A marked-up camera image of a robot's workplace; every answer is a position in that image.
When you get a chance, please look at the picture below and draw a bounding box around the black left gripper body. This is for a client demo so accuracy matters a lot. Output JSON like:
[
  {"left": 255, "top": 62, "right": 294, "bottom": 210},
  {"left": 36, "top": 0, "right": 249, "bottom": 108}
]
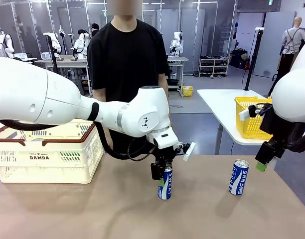
[{"left": 152, "top": 144, "right": 183, "bottom": 166}]

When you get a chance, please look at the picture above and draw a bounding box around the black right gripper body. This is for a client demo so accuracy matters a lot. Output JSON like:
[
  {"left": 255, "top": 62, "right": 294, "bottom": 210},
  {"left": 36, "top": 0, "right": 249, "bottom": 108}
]
[{"left": 259, "top": 103, "right": 297, "bottom": 142}]

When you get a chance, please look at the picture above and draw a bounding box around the blue white Pocari Sweat can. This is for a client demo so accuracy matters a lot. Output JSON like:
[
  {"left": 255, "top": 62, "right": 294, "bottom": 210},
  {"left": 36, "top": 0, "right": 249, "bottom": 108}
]
[
  {"left": 228, "top": 159, "right": 250, "bottom": 196},
  {"left": 157, "top": 164, "right": 174, "bottom": 201}
]

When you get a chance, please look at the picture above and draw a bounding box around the person's right forearm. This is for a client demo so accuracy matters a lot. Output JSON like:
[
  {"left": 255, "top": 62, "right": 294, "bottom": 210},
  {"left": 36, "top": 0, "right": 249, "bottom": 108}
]
[{"left": 103, "top": 126, "right": 114, "bottom": 144}]

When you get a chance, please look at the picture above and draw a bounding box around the yellow plastic shopping basket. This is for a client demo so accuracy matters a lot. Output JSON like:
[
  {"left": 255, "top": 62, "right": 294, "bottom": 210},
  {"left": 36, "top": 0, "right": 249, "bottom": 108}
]
[{"left": 234, "top": 96, "right": 274, "bottom": 140}]

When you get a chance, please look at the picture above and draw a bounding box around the white table under yellow basket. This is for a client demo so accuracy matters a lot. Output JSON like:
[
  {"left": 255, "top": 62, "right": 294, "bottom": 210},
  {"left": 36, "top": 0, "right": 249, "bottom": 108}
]
[{"left": 196, "top": 89, "right": 274, "bottom": 146}]

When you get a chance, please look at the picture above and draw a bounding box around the cream shopping basket brown rim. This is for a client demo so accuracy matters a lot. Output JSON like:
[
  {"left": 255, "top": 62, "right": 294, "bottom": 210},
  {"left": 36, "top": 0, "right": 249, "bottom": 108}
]
[{"left": 0, "top": 119, "right": 105, "bottom": 185}]

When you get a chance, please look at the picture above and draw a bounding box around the black tripod pole white head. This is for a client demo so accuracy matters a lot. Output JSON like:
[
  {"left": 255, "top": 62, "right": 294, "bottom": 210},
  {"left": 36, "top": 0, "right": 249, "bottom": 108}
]
[{"left": 244, "top": 27, "right": 265, "bottom": 91}]

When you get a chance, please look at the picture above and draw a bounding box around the pile of dark bags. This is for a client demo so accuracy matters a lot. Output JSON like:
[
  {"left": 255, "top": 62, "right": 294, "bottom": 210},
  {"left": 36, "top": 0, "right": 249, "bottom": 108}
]
[{"left": 229, "top": 48, "right": 250, "bottom": 69}]

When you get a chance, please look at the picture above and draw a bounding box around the mannequin with grey apron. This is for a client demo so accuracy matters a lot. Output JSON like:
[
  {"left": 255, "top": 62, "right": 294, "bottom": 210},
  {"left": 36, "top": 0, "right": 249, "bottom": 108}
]
[{"left": 268, "top": 16, "right": 305, "bottom": 97}]

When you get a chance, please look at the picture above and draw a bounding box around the white shoe rack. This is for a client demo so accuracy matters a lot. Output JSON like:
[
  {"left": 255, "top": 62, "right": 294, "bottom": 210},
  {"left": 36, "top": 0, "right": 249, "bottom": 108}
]
[{"left": 198, "top": 57, "right": 230, "bottom": 77}]

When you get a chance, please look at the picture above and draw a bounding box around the grey desk with robot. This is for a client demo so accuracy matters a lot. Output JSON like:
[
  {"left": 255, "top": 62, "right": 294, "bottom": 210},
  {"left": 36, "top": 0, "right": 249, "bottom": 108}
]
[{"left": 166, "top": 56, "right": 190, "bottom": 91}]

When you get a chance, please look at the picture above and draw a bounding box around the person's black-clad body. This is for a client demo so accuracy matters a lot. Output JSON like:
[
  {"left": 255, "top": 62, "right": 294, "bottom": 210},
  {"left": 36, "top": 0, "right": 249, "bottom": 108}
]
[{"left": 87, "top": 14, "right": 169, "bottom": 150}]

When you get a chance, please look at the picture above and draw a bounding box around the grey background workbench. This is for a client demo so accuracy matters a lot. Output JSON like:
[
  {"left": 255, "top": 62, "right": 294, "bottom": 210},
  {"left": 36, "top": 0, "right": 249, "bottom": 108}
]
[{"left": 35, "top": 55, "right": 90, "bottom": 96}]

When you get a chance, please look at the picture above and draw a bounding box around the thin black tripod pole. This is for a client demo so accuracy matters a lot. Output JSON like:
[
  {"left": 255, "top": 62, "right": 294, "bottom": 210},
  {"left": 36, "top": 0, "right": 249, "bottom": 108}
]
[{"left": 46, "top": 34, "right": 60, "bottom": 74}]

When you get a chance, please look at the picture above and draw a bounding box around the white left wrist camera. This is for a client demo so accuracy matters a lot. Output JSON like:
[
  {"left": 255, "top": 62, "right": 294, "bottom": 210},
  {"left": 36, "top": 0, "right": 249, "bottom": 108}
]
[{"left": 174, "top": 141, "right": 196, "bottom": 161}]

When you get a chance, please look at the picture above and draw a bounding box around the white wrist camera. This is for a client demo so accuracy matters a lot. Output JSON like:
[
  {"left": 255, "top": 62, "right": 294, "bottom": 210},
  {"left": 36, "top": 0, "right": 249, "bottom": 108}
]
[
  {"left": 174, "top": 141, "right": 196, "bottom": 161},
  {"left": 239, "top": 104, "right": 264, "bottom": 122}
]

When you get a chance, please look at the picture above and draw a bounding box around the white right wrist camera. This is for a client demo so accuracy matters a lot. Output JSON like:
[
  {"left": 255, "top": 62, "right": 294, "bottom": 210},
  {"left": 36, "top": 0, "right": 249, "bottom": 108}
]
[{"left": 239, "top": 104, "right": 264, "bottom": 122}]

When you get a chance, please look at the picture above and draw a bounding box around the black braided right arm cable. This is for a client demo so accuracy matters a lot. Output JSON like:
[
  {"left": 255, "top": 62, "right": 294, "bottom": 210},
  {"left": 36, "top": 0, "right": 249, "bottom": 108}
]
[{"left": 283, "top": 121, "right": 305, "bottom": 153}]

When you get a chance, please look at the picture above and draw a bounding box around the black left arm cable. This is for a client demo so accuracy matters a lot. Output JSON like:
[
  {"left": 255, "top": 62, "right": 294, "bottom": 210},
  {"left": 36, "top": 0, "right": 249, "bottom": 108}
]
[{"left": 88, "top": 102, "right": 158, "bottom": 163}]

